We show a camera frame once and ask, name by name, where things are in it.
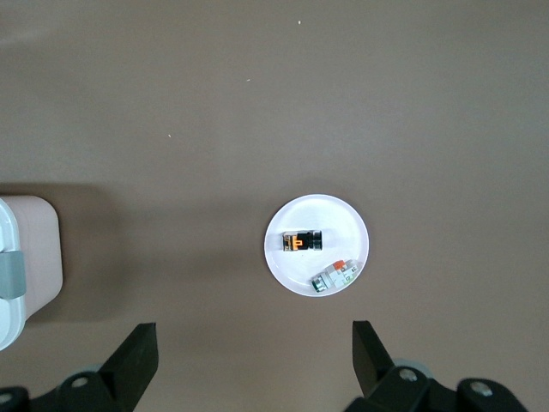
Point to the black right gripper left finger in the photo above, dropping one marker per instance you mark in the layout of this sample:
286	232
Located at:
128	369

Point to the grey box latch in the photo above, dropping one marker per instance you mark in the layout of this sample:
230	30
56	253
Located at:
10	274

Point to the orange black push-button switch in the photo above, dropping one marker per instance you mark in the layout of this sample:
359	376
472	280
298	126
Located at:
300	242

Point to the white lidded lunch box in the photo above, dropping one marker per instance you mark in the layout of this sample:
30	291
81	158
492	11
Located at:
38	257

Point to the pale pink round plate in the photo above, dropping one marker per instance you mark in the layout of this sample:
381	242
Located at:
309	214

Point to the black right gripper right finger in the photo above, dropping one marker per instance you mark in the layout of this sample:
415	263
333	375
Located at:
373	369

